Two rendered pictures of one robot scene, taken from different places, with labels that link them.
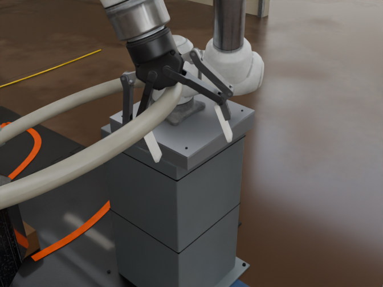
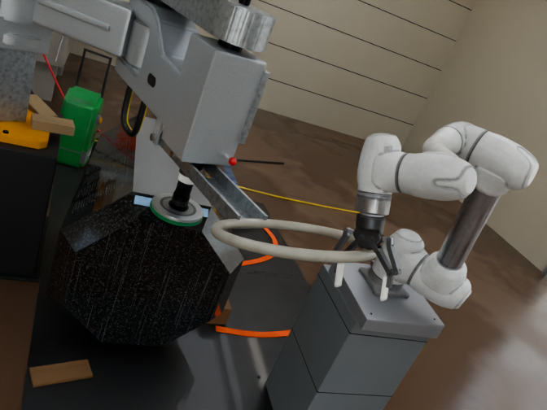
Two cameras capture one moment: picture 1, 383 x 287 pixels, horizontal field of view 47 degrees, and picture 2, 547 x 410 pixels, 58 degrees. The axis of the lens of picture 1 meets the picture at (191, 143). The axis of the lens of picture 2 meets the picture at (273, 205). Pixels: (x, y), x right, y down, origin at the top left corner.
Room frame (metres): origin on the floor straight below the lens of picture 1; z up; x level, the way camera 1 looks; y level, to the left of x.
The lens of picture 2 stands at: (-0.52, -0.21, 1.86)
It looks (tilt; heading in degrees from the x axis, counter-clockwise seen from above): 23 degrees down; 24
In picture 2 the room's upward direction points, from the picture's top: 22 degrees clockwise
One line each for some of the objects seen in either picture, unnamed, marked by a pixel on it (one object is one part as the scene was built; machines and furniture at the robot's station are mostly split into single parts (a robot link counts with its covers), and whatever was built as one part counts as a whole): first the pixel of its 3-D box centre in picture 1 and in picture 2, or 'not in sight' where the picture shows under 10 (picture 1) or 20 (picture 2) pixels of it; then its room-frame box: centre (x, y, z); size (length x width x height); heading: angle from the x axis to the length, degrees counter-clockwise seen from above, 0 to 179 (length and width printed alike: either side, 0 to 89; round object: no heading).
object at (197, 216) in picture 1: (175, 205); (339, 360); (1.49, 0.07, 0.40); 0.50 x 0.50 x 0.80; 49
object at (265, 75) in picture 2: not in sight; (249, 105); (1.03, 0.75, 1.41); 0.08 x 0.03 x 0.28; 68
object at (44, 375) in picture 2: not in sight; (61, 372); (0.69, 0.99, 0.02); 0.25 x 0.10 x 0.01; 156
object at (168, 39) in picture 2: not in sight; (172, 74); (1.11, 1.21, 1.35); 0.74 x 0.23 x 0.49; 68
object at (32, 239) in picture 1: (10, 232); (214, 299); (1.67, 0.91, 0.07); 0.30 x 0.12 x 0.12; 51
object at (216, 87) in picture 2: not in sight; (201, 98); (0.98, 0.93, 1.36); 0.36 x 0.22 x 0.45; 68
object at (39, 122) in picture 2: not in sight; (52, 124); (1.08, 1.85, 0.81); 0.20 x 0.10 x 0.05; 150
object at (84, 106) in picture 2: not in sight; (81, 109); (2.05, 2.81, 0.43); 0.35 x 0.35 x 0.87; 37
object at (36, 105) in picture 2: not in sight; (39, 106); (1.15, 2.08, 0.80); 0.20 x 0.10 x 0.05; 92
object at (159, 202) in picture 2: not in sight; (177, 207); (0.95, 0.85, 0.92); 0.21 x 0.21 x 0.01
